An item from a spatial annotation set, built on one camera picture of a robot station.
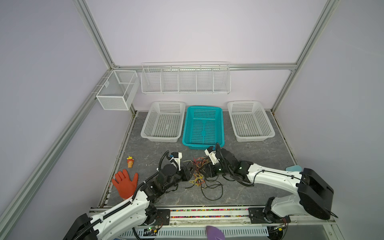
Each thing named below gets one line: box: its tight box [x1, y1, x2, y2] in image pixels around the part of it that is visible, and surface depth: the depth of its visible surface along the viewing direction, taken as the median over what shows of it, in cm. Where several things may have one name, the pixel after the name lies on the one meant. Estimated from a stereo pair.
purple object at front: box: [206, 225, 226, 240], surface depth 71 cm
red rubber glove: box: [111, 169, 138, 199], surface depth 86 cm
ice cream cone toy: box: [126, 155, 135, 168], surface depth 93 cm
